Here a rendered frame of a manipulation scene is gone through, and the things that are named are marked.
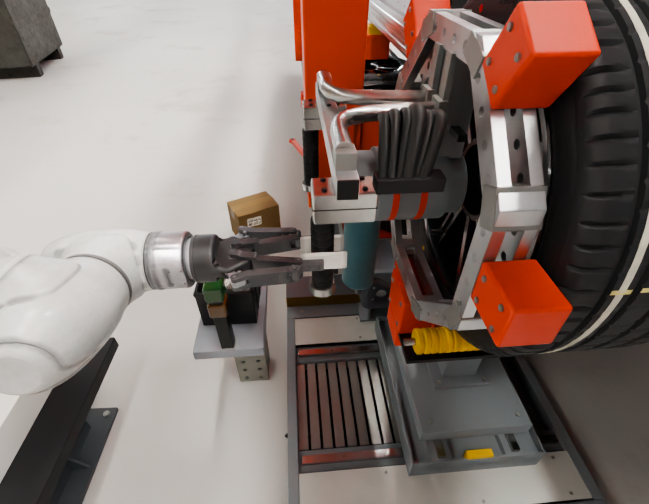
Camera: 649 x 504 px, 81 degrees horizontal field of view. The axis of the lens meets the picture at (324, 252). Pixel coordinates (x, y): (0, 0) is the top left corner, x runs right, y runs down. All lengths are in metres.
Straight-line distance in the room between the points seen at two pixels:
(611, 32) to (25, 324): 0.69
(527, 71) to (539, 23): 0.05
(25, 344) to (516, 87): 0.57
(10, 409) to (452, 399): 1.09
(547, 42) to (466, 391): 0.94
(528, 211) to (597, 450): 1.14
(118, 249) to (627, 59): 0.66
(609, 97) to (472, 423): 0.86
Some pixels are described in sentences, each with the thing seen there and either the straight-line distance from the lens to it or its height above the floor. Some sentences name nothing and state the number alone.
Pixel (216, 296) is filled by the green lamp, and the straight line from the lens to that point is 0.82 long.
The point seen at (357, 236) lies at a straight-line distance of 0.91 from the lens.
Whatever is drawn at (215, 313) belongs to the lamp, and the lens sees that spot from 0.86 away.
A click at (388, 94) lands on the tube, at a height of 1.01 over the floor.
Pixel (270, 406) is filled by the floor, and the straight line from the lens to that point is 1.39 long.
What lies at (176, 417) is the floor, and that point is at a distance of 1.44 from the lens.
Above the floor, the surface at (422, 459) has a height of 0.15.
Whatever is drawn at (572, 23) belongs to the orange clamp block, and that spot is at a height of 1.15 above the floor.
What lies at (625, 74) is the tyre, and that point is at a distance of 0.56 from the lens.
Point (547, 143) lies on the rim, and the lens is 0.58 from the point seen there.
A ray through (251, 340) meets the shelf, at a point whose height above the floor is 0.45.
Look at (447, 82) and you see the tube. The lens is 0.66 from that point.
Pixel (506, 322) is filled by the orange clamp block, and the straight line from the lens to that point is 0.51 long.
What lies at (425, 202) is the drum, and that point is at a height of 0.85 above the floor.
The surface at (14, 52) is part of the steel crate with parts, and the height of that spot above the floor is 0.28.
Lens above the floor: 1.21
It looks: 40 degrees down
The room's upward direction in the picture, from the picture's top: straight up
